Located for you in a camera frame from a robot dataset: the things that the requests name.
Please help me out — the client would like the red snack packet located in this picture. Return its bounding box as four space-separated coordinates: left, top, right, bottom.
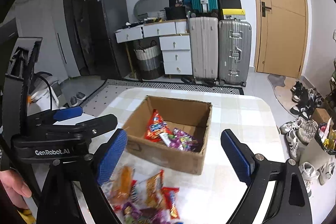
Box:
144 109 171 143

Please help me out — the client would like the purple grape gummy packet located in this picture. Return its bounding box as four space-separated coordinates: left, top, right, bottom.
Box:
159 128 200 151

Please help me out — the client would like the purple green Wangzai candy packet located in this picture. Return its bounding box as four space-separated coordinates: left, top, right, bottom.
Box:
122 202 147 224

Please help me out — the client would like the person's left hand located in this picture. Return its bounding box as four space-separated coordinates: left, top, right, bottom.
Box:
1 169 32 209

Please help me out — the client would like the orange cracker packet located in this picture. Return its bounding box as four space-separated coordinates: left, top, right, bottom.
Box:
109 165 134 204

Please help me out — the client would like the orange white snack packet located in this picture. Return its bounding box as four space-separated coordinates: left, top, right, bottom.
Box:
130 169 165 209

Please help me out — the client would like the woven laundry basket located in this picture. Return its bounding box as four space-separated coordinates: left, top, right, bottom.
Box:
134 40 164 80

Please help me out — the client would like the black cabinet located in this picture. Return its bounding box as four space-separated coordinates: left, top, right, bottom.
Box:
63 0 131 79

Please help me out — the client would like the small red candy bar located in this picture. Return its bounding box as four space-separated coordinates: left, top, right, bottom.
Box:
162 187 179 219

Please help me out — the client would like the brown cardboard box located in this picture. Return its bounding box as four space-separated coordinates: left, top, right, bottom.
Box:
123 96 212 175

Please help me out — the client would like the irregular door mat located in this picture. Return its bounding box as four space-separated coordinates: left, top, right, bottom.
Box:
267 74 298 114

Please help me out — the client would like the white drawer desk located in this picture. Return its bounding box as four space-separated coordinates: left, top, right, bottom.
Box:
115 19 193 76

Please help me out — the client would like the grey oval mirror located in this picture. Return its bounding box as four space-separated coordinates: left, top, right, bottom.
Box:
133 0 169 20

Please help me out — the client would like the black bag on desk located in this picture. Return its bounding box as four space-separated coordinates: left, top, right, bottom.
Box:
165 0 186 20

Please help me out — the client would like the beige hard suitcase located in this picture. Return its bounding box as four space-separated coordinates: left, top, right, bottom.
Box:
189 16 219 80

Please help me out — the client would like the silver aluminium suitcase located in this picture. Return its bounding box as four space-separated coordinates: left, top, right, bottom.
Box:
218 20 252 87

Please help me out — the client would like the yellow black box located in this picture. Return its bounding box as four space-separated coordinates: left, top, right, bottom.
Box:
221 9 245 20

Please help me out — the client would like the wooden door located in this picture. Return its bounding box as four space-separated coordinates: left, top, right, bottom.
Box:
254 0 308 78

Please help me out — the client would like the white appliance with cable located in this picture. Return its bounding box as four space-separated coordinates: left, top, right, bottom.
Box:
27 72 66 115

